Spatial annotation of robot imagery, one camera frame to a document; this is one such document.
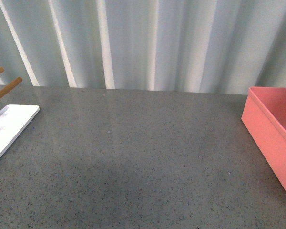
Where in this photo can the white pleated curtain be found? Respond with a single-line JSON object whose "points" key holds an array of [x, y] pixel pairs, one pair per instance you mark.
{"points": [[206, 46]]}

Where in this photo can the pink plastic box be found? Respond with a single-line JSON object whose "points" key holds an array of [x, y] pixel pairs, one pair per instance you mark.
{"points": [[264, 116]]}

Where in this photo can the white rack with wooden bars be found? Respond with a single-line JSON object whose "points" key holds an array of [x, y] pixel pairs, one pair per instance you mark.
{"points": [[13, 120]]}

